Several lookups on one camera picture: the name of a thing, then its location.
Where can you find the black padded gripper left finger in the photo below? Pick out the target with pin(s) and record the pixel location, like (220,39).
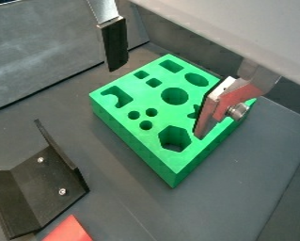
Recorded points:
(112,27)

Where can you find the black cradle fixture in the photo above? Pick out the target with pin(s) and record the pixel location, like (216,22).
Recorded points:
(39,189)

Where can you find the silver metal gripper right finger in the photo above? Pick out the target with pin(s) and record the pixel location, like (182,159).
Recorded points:
(224,101)

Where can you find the green shape sorter block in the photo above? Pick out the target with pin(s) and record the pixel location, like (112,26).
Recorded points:
(150,107)

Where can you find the red oval cylinder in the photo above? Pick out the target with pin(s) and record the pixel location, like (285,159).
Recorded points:
(68,231)

